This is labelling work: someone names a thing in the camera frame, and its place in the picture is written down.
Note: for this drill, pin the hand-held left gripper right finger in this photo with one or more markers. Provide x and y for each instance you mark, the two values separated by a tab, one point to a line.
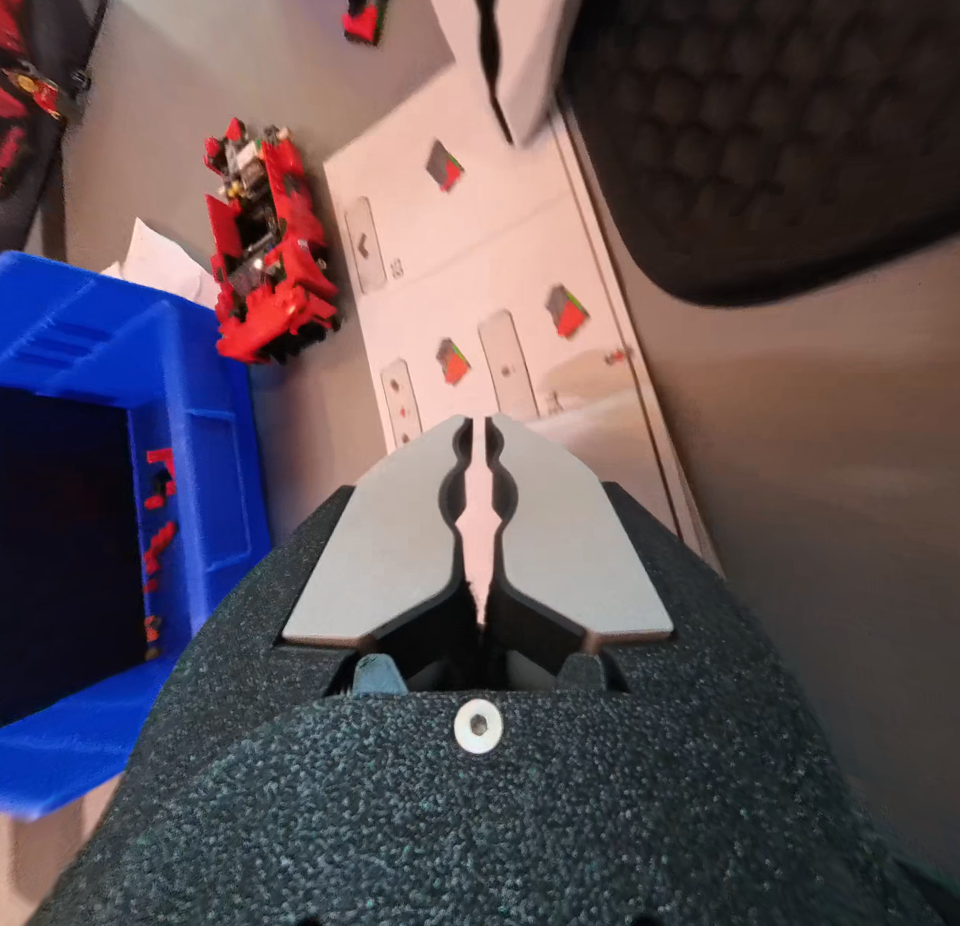
577	551

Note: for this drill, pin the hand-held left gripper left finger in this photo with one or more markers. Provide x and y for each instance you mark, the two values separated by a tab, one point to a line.
375	551

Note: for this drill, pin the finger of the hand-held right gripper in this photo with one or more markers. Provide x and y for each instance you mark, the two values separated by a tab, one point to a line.
450	4
536	34

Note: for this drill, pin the white building instruction booklet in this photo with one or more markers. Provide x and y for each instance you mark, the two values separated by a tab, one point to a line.
480	266

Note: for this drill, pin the small red brick assembly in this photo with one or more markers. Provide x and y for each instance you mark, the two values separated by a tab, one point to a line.
364	19

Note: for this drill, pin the blue plastic storage bin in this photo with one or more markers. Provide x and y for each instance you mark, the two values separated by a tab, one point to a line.
195	446

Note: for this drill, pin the pile of small red bricks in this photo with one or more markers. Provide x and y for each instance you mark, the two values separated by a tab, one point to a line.
159	544

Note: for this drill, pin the red brick toy car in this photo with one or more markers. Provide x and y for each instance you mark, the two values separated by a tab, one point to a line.
277	266

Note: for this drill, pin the white crumpled paper sheet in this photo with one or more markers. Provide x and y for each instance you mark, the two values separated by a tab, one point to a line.
161	259

